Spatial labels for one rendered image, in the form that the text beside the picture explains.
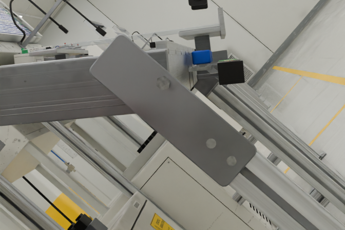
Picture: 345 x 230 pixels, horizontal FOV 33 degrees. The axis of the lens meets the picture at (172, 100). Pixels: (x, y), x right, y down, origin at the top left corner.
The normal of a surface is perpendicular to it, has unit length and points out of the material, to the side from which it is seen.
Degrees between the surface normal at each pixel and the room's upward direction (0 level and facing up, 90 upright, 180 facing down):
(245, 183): 90
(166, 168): 90
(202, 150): 90
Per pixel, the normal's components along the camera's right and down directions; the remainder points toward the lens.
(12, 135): -0.08, 0.07
